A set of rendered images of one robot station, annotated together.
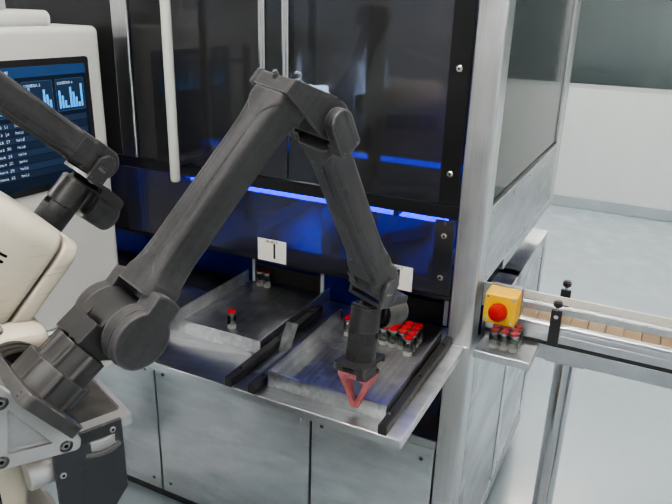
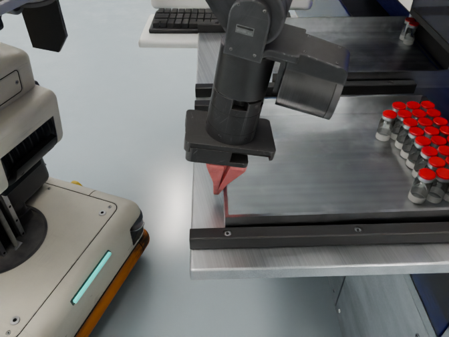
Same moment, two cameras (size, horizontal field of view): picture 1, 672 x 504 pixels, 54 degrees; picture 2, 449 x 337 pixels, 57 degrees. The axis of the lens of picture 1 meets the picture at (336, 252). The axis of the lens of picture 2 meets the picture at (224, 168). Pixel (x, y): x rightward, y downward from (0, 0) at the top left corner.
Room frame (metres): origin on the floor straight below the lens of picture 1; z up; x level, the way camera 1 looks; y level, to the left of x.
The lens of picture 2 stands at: (0.91, -0.39, 1.27)
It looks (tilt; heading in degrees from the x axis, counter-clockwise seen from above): 41 degrees down; 62
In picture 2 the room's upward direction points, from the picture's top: straight up
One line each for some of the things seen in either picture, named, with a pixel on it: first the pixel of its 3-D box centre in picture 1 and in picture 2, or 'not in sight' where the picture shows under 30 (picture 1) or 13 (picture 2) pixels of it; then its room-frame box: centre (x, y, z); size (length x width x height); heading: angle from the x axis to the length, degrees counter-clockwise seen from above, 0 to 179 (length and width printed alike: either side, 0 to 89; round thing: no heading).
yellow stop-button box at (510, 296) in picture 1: (503, 304); not in sight; (1.36, -0.38, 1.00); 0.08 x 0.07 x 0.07; 154
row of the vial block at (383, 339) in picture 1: (379, 333); (415, 148); (1.37, -0.11, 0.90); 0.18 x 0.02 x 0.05; 65
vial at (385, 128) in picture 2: not in sight; (385, 126); (1.37, -0.05, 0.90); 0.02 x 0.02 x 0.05
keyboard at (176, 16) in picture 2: not in sight; (222, 19); (1.45, 0.64, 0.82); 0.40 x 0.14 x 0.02; 151
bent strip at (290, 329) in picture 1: (276, 347); not in sight; (1.29, 0.12, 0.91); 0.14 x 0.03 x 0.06; 154
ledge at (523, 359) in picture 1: (507, 347); not in sight; (1.39, -0.41, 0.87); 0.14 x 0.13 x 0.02; 154
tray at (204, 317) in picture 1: (253, 307); (346, 49); (1.51, 0.20, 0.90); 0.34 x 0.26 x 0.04; 154
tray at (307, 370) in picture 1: (359, 357); (338, 154); (1.27, -0.06, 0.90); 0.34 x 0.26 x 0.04; 155
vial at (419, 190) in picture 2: (408, 345); (421, 186); (1.32, -0.17, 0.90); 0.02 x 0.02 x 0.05
